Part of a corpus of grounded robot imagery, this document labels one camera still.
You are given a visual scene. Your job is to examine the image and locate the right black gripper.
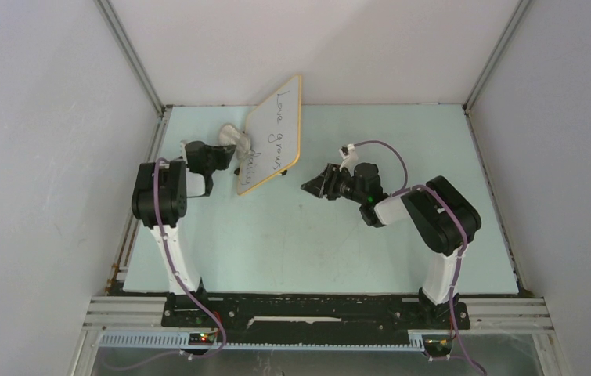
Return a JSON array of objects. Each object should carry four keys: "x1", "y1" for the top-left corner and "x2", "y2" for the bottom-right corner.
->
[{"x1": 302, "y1": 162, "x2": 366, "y2": 204}]

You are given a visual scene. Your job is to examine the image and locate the silver mesh sponge eraser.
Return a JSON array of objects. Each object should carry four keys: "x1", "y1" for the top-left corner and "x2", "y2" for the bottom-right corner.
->
[{"x1": 218, "y1": 122, "x2": 251, "y2": 161}]

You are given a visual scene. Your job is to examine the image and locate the wood framed whiteboard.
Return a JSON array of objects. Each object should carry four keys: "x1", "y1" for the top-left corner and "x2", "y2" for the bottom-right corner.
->
[{"x1": 236, "y1": 74, "x2": 302, "y2": 196}]

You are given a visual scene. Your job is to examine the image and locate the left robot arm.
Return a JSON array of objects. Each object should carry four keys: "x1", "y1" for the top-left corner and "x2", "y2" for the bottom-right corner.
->
[{"x1": 131, "y1": 141, "x2": 236, "y2": 327}]

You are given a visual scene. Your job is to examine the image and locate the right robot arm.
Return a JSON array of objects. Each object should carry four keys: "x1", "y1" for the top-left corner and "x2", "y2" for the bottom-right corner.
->
[{"x1": 301, "y1": 163, "x2": 481, "y2": 327}]

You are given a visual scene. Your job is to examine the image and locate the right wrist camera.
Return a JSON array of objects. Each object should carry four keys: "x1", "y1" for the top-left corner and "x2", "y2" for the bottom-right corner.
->
[{"x1": 339, "y1": 143, "x2": 359, "y2": 170}]

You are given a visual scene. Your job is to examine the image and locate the black metal base rail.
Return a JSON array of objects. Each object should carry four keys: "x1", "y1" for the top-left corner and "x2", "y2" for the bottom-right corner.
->
[{"x1": 161, "y1": 293, "x2": 470, "y2": 344}]

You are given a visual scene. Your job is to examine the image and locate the slotted cable duct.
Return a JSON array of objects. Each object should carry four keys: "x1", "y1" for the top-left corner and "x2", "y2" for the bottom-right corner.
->
[{"x1": 99, "y1": 331, "x2": 424, "y2": 353}]

